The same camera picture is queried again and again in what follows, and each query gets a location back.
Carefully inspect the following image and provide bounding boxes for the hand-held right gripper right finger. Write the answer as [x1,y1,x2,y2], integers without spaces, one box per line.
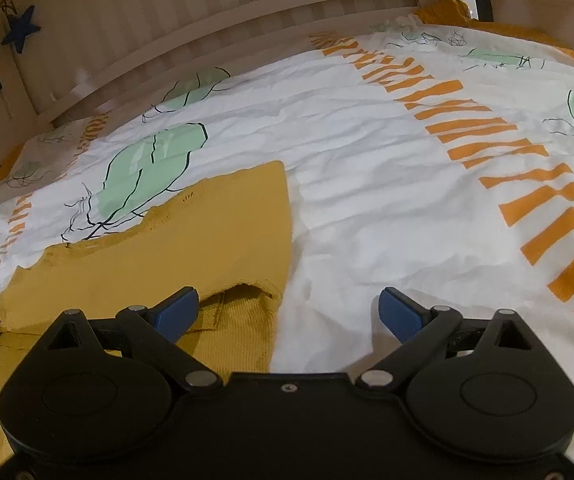
[356,286,543,392]

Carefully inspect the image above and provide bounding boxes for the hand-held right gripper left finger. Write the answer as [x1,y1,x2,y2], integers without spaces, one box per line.
[32,286,223,392]

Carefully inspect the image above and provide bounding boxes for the yellow knit sweater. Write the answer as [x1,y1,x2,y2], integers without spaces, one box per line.
[0,160,295,466]

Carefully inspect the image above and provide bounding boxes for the white printed duvet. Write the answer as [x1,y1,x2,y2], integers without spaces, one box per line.
[0,14,574,411]

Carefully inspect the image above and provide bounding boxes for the blue star decoration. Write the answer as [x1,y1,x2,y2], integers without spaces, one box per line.
[3,5,42,55]

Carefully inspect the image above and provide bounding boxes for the beige wooden bed frame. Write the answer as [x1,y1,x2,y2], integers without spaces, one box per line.
[0,0,574,196]

